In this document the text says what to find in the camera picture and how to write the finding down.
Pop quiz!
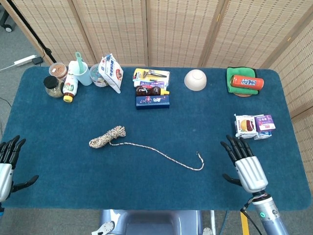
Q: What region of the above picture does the orange Arctic Ocean can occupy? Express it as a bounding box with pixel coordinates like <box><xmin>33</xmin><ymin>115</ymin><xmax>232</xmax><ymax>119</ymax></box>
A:
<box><xmin>230</xmin><ymin>74</ymin><xmax>265</xmax><ymax>90</ymax></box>

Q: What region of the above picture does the white power cord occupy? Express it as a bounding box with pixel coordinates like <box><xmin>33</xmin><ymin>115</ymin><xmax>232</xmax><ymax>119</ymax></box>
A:
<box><xmin>0</xmin><ymin>63</ymin><xmax>18</xmax><ymax>72</ymax></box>

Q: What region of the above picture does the green folded cloth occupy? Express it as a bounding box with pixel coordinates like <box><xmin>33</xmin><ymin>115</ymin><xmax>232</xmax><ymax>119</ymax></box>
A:
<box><xmin>226</xmin><ymin>67</ymin><xmax>259</xmax><ymax>95</ymax></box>

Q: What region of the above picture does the brown bottle with yellow cap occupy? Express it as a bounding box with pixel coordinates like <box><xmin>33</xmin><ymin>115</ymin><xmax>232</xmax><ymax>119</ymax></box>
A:
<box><xmin>135</xmin><ymin>85</ymin><xmax>170</xmax><ymax>96</ymax></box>

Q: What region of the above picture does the pale blue plastic cup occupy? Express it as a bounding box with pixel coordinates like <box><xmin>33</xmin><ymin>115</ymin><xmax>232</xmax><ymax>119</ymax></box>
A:
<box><xmin>73</xmin><ymin>61</ymin><xmax>93</xmax><ymax>86</ymax></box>

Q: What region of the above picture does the purple drink carton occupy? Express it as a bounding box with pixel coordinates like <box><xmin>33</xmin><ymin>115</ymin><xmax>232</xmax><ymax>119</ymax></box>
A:
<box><xmin>254</xmin><ymin>114</ymin><xmax>276</xmax><ymax>133</ymax></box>

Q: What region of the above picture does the dark blue printed box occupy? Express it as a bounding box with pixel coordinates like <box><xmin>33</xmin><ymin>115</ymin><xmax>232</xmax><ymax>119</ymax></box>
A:
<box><xmin>135</xmin><ymin>95</ymin><xmax>171</xmax><ymax>110</ymax></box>

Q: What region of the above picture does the bamboo folding screen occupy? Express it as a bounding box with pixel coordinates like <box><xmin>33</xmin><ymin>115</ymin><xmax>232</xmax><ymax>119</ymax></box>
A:
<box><xmin>1</xmin><ymin>0</ymin><xmax>313</xmax><ymax>204</ymax></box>

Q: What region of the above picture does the green plastic spatula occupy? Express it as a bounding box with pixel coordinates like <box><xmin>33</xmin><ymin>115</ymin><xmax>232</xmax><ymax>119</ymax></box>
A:
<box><xmin>74</xmin><ymin>51</ymin><xmax>84</xmax><ymax>73</ymax></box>

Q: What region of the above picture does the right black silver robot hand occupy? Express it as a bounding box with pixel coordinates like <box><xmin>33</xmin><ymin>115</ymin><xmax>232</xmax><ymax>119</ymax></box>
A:
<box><xmin>220</xmin><ymin>134</ymin><xmax>268</xmax><ymax>194</ymax></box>

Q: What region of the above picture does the clear jar of colourful bits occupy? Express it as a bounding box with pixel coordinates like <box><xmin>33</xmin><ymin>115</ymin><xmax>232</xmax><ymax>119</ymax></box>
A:
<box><xmin>89</xmin><ymin>64</ymin><xmax>109</xmax><ymax>87</ymax></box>

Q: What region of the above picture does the snack box pack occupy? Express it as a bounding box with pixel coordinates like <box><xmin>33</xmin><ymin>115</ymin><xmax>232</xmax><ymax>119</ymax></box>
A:
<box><xmin>234</xmin><ymin>114</ymin><xmax>257</xmax><ymax>134</ymax></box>

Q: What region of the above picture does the blue felt table mat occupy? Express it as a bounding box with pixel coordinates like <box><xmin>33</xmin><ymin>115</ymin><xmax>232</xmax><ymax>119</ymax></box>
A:
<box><xmin>0</xmin><ymin>66</ymin><xmax>313</xmax><ymax>212</ymax></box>

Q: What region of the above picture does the cream upturned bowl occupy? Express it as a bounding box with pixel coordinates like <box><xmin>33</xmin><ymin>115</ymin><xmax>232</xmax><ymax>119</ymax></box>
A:
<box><xmin>184</xmin><ymin>69</ymin><xmax>207</xmax><ymax>92</ymax></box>

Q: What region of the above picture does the glass jar with black lid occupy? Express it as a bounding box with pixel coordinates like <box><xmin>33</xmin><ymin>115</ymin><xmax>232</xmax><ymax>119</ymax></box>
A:
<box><xmin>43</xmin><ymin>75</ymin><xmax>66</xmax><ymax>98</ymax></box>

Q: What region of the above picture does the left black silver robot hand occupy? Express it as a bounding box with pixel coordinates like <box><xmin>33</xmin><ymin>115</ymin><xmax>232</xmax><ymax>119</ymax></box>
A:
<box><xmin>0</xmin><ymin>135</ymin><xmax>40</xmax><ymax>203</ymax></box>

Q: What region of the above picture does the clear jar of brown powder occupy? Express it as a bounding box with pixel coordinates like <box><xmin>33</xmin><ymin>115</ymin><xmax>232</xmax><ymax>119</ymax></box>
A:
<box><xmin>48</xmin><ymin>62</ymin><xmax>68</xmax><ymax>79</ymax></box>

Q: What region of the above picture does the black chair caster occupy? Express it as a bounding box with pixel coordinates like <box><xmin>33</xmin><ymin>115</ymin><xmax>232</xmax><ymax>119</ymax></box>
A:
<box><xmin>0</xmin><ymin>4</ymin><xmax>13</xmax><ymax>33</ymax></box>

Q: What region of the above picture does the white power strip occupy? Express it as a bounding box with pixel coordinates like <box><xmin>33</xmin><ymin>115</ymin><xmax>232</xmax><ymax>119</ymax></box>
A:
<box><xmin>14</xmin><ymin>55</ymin><xmax>37</xmax><ymax>67</ymax></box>

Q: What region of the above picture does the white printed snack bag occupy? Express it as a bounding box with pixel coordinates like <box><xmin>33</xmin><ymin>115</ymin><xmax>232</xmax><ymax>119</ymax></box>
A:
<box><xmin>98</xmin><ymin>53</ymin><xmax>124</xmax><ymax>94</ymax></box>

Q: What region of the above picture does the beige brown braided rope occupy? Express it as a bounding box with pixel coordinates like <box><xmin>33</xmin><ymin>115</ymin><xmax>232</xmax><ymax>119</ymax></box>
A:
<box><xmin>89</xmin><ymin>125</ymin><xmax>205</xmax><ymax>171</ymax></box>

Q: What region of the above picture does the yellow razor blister pack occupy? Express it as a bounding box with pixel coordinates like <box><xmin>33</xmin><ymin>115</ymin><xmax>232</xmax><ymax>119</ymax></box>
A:
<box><xmin>133</xmin><ymin>68</ymin><xmax>171</xmax><ymax>85</ymax></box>

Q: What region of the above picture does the white bottle with yellow cap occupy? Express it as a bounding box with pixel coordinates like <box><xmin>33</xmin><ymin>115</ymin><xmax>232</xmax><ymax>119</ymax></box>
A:
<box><xmin>62</xmin><ymin>61</ymin><xmax>79</xmax><ymax>103</ymax></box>

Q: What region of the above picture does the white purple toothpaste box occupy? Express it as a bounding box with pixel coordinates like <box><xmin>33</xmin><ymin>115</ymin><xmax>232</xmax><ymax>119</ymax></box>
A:
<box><xmin>133</xmin><ymin>80</ymin><xmax>168</xmax><ymax>89</ymax></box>

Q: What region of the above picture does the black stand pole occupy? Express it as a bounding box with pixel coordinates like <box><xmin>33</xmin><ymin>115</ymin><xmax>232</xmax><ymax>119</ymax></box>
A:
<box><xmin>6</xmin><ymin>0</ymin><xmax>57</xmax><ymax>65</ymax></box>

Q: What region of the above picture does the blue-grey robot torso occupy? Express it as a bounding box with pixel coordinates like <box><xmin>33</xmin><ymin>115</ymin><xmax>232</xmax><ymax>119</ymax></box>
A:
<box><xmin>91</xmin><ymin>209</ymin><xmax>213</xmax><ymax>235</ymax></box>

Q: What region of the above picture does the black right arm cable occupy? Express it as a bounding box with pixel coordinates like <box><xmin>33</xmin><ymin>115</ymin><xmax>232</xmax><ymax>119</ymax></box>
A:
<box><xmin>239</xmin><ymin>195</ymin><xmax>264</xmax><ymax>235</ymax></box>

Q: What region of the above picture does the blue white drink carton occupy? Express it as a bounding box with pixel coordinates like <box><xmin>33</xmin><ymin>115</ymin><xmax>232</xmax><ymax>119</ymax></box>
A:
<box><xmin>253</xmin><ymin>131</ymin><xmax>272</xmax><ymax>141</ymax></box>

